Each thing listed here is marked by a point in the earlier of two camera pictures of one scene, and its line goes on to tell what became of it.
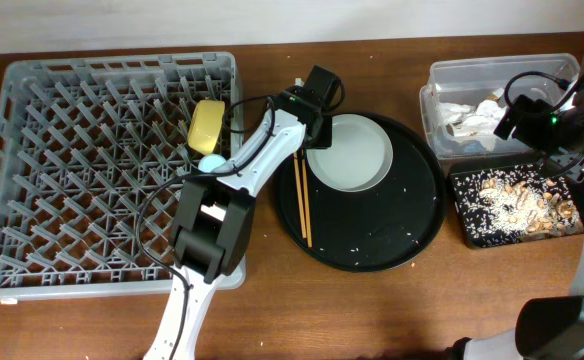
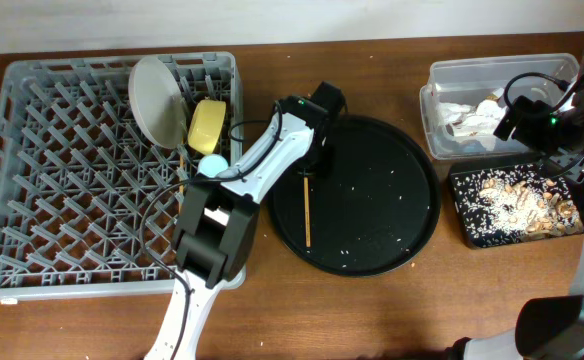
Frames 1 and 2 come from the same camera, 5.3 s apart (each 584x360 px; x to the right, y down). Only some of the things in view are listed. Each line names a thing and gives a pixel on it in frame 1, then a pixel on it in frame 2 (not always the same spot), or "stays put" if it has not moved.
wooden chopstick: [300, 195] → [181, 183]
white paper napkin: [473, 123] stays put
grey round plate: [360, 157] → [157, 102]
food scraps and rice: [506, 205] stays put
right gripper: [514, 122] stays put
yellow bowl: [205, 125] stays put
